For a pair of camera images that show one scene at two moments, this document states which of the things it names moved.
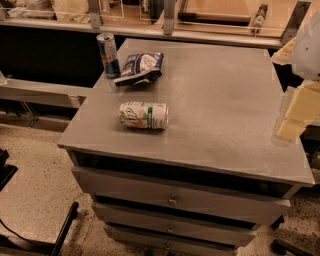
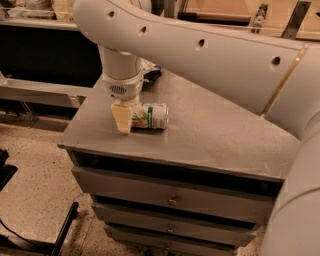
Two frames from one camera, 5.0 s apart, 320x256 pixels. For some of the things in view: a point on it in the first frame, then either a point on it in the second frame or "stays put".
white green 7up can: x=144 y=115 stays put
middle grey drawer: x=178 y=225 stays put
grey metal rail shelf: x=41 y=93 stays put
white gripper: x=308 y=55 -> x=124 y=90
